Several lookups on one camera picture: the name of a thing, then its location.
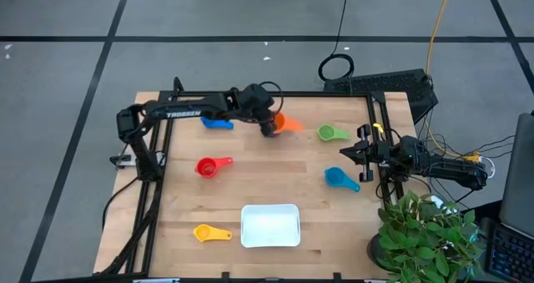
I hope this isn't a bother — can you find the yellow cable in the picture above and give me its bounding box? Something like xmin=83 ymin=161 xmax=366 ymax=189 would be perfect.
xmin=424 ymin=0 xmax=481 ymax=164

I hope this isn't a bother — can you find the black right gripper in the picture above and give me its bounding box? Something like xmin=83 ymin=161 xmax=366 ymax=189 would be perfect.
xmin=339 ymin=124 xmax=395 ymax=183

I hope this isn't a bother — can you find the long coiled black cable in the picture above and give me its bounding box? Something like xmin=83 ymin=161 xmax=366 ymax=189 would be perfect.
xmin=317 ymin=0 xmax=356 ymax=83

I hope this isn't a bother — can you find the orange measuring cup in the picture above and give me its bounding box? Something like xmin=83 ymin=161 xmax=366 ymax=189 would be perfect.
xmin=273 ymin=112 xmax=305 ymax=135

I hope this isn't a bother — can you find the green leafy plant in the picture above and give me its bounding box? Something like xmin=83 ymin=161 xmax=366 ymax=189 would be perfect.
xmin=376 ymin=190 xmax=487 ymax=283

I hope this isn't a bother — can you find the black plant pot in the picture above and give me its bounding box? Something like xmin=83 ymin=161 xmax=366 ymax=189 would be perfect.
xmin=366 ymin=232 xmax=390 ymax=272

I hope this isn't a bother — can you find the black perforated computer case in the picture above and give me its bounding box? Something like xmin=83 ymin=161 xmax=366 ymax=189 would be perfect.
xmin=324 ymin=68 xmax=440 ymax=124

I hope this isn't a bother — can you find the dark blue measuring cup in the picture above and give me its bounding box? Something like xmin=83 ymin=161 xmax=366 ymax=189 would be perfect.
xmin=199 ymin=115 xmax=235 ymax=131

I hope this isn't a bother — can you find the white rectangular basket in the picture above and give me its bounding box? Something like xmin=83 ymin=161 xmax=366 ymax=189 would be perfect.
xmin=240 ymin=203 xmax=302 ymax=249

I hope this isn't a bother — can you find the grey laptop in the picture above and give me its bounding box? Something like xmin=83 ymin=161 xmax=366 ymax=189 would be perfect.
xmin=498 ymin=112 xmax=534 ymax=239

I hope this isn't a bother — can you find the white cable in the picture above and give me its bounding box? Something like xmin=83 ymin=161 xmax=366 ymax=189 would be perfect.
xmin=475 ymin=155 xmax=497 ymax=180

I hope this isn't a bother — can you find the black metal table frame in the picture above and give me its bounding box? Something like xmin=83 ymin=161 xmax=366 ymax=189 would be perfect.
xmin=98 ymin=76 xmax=409 ymax=282

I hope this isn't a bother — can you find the red measuring cup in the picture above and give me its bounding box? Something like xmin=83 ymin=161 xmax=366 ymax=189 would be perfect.
xmin=194 ymin=156 xmax=234 ymax=179

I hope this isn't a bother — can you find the green measuring cup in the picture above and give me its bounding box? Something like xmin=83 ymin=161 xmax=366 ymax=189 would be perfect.
xmin=316 ymin=124 xmax=352 ymax=143

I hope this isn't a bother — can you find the yellow measuring cup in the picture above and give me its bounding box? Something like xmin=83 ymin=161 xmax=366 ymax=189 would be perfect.
xmin=193 ymin=223 xmax=233 ymax=243

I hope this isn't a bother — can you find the black backlit keyboard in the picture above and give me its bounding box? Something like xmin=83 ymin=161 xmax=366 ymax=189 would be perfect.
xmin=485 ymin=222 xmax=534 ymax=283

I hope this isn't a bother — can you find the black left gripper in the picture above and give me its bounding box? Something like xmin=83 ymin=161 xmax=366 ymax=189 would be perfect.
xmin=238 ymin=83 xmax=278 ymax=139

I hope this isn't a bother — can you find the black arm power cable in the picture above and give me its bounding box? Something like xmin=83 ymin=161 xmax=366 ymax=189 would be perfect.
xmin=101 ymin=175 xmax=139 ymax=230

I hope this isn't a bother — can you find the light blue measuring cup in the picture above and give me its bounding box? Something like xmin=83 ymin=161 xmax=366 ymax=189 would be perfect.
xmin=324 ymin=166 xmax=361 ymax=194

